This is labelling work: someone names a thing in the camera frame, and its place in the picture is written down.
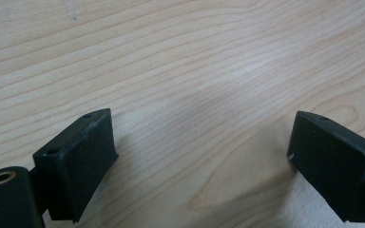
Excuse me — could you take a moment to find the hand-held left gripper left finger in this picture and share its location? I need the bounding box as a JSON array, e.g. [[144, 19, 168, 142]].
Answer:
[[32, 107, 120, 224]]

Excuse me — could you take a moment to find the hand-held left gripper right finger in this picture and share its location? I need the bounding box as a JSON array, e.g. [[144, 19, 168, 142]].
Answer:
[[286, 110, 365, 223]]

